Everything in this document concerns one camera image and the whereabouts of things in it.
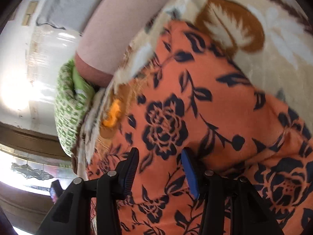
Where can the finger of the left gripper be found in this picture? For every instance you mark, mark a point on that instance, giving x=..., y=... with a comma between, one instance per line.
x=55, y=190

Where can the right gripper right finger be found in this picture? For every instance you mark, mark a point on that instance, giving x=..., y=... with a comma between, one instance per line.
x=249, y=215

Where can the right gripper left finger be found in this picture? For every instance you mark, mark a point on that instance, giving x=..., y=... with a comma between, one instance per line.
x=71, y=214

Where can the leaf pattern beige blanket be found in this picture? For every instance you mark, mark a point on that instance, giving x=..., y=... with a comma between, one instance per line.
x=270, y=40

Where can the pink bolster pillow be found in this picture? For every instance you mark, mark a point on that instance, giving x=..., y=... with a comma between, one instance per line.
x=109, y=32

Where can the brown door with stained glass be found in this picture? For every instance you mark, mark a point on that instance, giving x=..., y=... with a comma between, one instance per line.
x=30, y=162

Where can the green white checkered pillow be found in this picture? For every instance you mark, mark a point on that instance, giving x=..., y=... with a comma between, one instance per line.
x=72, y=101

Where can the grey pillow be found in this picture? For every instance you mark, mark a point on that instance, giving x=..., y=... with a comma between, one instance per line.
x=67, y=14

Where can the beige wall switch pair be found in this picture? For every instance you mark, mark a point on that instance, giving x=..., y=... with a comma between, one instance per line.
x=31, y=8

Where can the orange black floral garment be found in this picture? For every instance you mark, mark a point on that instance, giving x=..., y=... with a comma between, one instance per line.
x=191, y=96

